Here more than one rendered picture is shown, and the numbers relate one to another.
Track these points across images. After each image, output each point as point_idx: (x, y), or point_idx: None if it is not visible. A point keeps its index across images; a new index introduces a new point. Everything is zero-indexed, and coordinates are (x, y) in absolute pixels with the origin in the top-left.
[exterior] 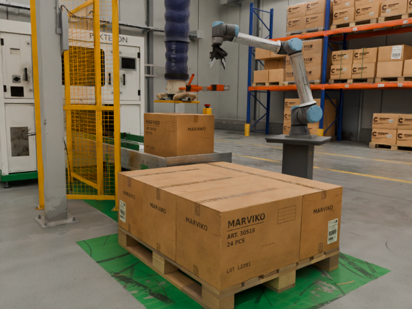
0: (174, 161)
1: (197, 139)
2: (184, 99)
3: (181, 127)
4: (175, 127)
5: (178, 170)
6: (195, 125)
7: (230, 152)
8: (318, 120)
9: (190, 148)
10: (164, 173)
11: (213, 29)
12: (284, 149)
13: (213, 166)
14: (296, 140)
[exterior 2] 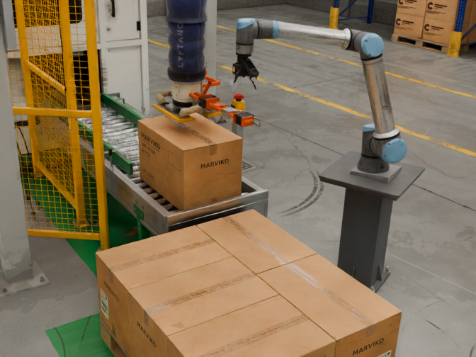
0: (179, 219)
1: (214, 178)
2: (197, 112)
3: (190, 166)
4: (180, 166)
5: (181, 244)
6: (212, 159)
7: (266, 191)
8: (399, 160)
9: (204, 192)
10: (160, 256)
11: (237, 32)
12: (347, 190)
13: (235, 230)
14: (363, 188)
